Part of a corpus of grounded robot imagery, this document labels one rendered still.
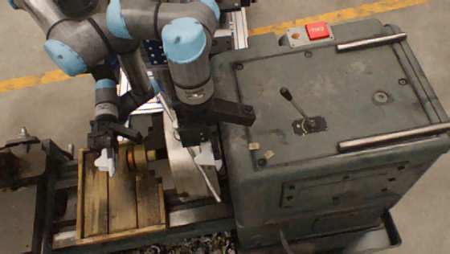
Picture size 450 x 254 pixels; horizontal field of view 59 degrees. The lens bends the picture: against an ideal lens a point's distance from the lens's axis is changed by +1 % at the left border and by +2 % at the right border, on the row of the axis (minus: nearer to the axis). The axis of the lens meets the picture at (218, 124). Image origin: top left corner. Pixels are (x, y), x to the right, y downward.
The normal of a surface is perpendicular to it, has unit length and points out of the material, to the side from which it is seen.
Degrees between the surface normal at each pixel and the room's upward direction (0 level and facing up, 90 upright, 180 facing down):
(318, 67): 0
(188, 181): 61
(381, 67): 0
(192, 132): 76
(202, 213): 0
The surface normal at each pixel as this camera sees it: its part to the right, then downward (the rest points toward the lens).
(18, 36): -0.09, -0.50
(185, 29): -0.12, -0.69
